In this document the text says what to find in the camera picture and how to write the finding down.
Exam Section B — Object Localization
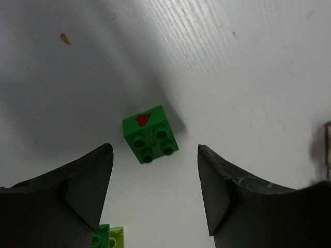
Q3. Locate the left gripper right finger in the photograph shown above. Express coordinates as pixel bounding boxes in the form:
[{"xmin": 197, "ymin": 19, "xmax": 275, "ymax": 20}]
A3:
[{"xmin": 198, "ymin": 145, "xmax": 330, "ymax": 247}]

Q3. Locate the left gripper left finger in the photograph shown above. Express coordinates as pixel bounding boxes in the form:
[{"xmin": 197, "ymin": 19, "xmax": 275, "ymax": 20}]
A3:
[{"xmin": 1, "ymin": 143, "xmax": 113, "ymax": 247}]

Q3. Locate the green lego plate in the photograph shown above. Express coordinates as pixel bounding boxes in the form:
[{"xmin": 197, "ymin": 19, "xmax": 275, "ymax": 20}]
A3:
[{"xmin": 91, "ymin": 224, "xmax": 110, "ymax": 248}]

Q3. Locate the green 2x2 lego brick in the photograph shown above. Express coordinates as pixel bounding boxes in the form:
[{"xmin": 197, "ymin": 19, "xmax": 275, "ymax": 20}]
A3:
[{"xmin": 122, "ymin": 105, "xmax": 179, "ymax": 164}]

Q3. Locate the light green lego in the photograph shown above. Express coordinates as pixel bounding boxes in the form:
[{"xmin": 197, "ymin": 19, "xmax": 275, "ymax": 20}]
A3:
[{"xmin": 110, "ymin": 227, "xmax": 125, "ymax": 248}]

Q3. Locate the left clear container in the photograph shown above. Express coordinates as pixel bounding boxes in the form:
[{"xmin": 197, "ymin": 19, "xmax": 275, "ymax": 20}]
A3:
[{"xmin": 325, "ymin": 121, "xmax": 331, "ymax": 179}]

